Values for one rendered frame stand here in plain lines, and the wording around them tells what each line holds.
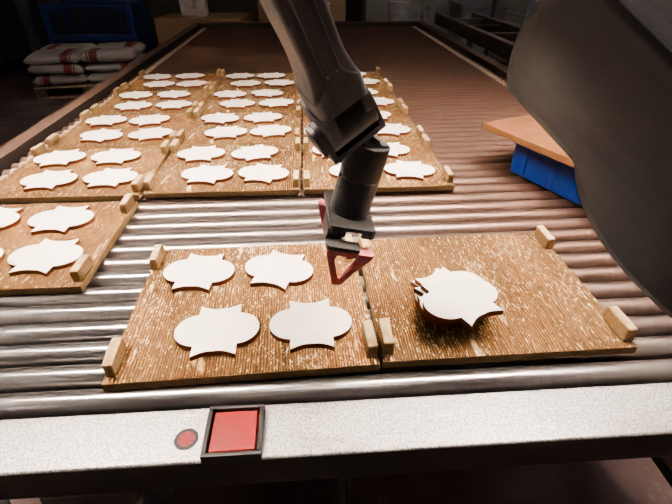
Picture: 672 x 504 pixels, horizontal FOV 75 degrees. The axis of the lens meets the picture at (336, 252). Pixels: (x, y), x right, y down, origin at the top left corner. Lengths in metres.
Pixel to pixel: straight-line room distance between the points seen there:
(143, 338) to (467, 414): 0.51
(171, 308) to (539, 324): 0.63
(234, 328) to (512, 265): 0.55
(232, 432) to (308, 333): 0.19
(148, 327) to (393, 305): 0.42
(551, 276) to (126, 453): 0.77
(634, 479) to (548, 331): 1.17
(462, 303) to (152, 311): 0.53
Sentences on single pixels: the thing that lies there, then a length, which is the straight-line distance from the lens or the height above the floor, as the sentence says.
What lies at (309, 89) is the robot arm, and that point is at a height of 1.34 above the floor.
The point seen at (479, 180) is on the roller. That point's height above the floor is 0.92.
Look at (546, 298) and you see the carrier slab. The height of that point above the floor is 0.94.
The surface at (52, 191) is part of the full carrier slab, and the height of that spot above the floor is 0.94.
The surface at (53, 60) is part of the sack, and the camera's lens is 6.51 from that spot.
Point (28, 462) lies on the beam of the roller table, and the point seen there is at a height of 0.92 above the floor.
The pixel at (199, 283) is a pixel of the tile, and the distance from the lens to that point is 0.86.
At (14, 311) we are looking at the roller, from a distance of 0.99.
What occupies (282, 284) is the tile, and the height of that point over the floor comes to 0.95.
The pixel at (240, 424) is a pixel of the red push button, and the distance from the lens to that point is 0.65.
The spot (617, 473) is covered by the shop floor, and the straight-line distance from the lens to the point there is 1.92.
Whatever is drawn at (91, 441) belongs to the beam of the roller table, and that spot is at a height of 0.92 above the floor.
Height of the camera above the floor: 1.45
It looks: 34 degrees down
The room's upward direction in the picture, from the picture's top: straight up
